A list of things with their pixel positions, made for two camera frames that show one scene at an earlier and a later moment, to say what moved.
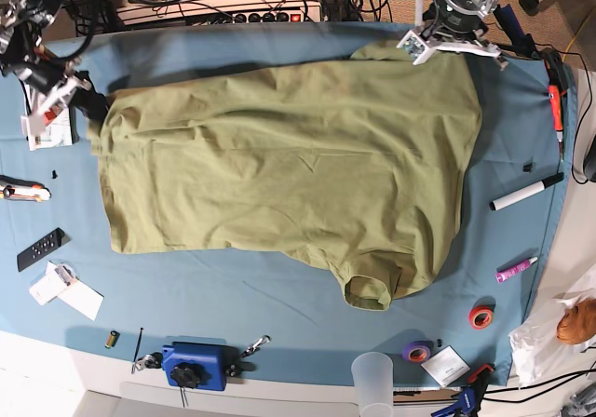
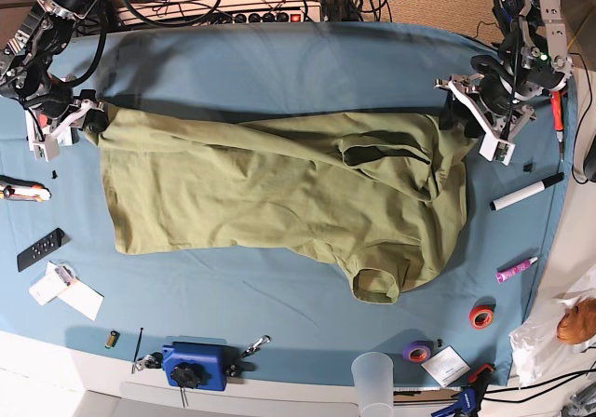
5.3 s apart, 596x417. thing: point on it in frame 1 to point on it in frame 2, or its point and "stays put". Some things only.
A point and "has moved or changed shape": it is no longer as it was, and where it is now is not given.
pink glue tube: x=503 y=275 stays put
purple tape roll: x=417 y=352 stays put
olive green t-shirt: x=363 y=160 has moved or changed shape
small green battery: x=112 y=339 stays put
